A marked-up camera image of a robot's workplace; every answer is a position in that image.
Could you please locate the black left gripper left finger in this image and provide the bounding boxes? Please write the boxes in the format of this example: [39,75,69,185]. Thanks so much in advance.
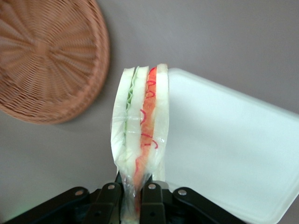
[0,172,123,224]

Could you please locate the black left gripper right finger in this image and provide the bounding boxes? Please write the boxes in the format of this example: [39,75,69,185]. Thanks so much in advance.
[139,175,246,224]

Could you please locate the triangle sandwich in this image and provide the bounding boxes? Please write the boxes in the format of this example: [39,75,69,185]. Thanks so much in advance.
[109,63,171,224]

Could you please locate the cream plastic tray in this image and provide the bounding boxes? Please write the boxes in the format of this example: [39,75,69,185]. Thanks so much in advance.
[161,67,299,224]

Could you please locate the round brown wicker basket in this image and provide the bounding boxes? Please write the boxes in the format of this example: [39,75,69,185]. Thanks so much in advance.
[0,0,111,126]

